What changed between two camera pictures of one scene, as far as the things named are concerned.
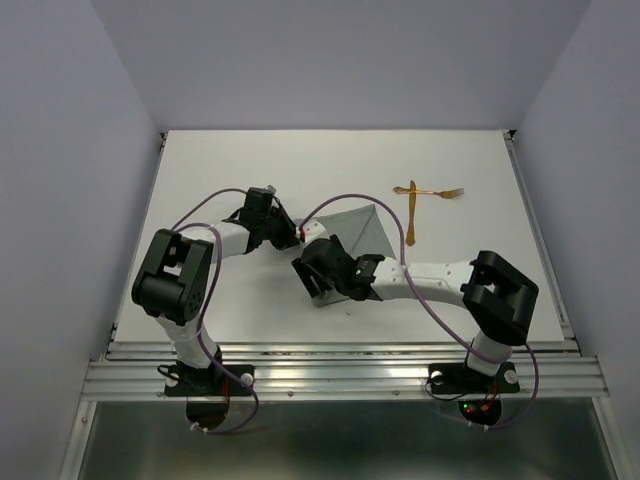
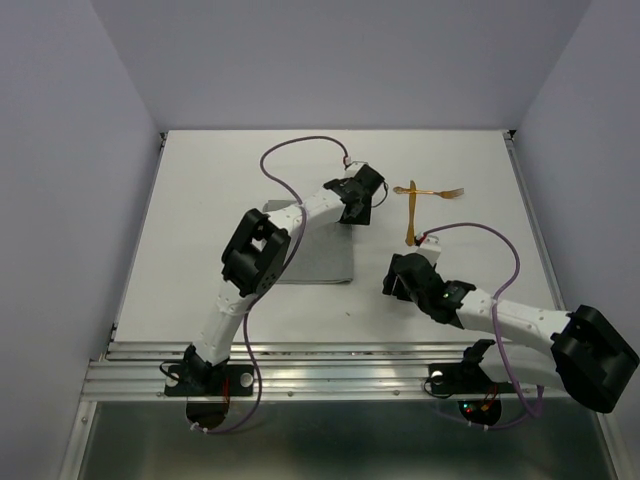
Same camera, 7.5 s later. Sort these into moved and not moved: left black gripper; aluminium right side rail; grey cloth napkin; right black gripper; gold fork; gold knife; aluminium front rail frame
Moved: left black gripper; right black gripper; grey cloth napkin
Not moved: aluminium right side rail; aluminium front rail frame; gold fork; gold knife
